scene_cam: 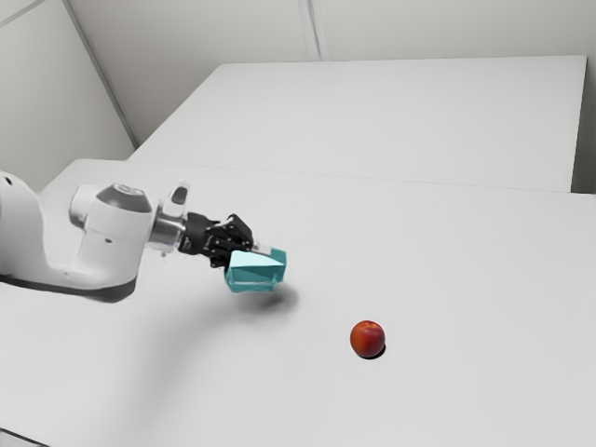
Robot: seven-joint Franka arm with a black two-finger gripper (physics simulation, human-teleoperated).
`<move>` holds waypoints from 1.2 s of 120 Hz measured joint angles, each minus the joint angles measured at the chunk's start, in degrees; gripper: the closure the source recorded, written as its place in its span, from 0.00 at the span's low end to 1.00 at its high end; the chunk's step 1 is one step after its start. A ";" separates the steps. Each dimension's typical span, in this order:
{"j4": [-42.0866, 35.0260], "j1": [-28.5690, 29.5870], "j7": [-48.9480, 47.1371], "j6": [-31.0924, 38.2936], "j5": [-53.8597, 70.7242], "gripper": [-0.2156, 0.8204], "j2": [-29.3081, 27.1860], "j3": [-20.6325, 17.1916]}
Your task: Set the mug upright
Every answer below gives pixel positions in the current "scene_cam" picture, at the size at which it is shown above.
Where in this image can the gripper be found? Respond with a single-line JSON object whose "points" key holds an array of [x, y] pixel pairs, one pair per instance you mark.
{"points": [[198, 236]]}

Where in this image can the teal faceted mug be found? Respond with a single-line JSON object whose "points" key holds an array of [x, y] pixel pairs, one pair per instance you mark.
{"points": [[256, 274]]}

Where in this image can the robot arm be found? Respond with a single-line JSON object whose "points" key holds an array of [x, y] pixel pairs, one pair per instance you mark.
{"points": [[102, 242]]}

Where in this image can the red apple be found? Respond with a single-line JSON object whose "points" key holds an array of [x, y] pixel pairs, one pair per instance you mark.
{"points": [[367, 338]]}

